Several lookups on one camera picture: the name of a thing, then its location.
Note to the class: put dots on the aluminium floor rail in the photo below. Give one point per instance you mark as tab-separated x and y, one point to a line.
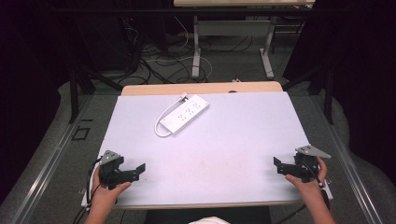
46	168
348	161

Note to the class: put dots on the person's white clothing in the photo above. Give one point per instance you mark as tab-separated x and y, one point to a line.
209	221

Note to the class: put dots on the white power strip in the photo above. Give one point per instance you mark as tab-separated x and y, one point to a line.
185	114

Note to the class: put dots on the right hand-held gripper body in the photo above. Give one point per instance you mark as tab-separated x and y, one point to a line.
306	166

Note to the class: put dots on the person's left hand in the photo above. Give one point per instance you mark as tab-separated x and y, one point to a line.
104	194

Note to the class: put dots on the black curtain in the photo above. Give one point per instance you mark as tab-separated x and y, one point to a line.
28	77
364	77

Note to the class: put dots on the black metal crossbar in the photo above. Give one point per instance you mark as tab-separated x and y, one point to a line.
186	11

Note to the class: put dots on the white desk with metal legs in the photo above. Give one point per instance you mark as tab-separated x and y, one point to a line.
232	28

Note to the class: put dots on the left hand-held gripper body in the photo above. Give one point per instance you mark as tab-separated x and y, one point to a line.
109	169

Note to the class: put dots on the person's right hand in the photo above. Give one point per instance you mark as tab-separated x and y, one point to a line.
306	188

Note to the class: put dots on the black metal stand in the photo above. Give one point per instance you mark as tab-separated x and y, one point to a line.
328	93
74	93

